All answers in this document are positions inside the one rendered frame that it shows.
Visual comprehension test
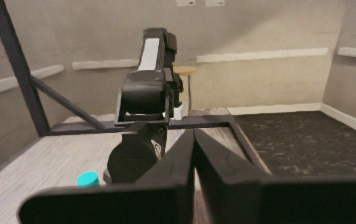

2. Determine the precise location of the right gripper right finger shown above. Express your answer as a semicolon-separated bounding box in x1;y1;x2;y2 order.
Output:
193;129;356;224

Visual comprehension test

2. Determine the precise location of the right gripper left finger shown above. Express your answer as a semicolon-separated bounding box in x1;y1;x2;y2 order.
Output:
16;129;196;224

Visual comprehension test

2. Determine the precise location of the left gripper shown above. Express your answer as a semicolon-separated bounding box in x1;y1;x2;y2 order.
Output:
103;168;116;184

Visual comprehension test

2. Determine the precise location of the black metal frame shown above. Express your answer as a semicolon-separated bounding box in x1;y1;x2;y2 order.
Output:
0;0;106;137

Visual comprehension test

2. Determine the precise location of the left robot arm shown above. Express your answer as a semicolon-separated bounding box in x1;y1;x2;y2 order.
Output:
107;27;184;183

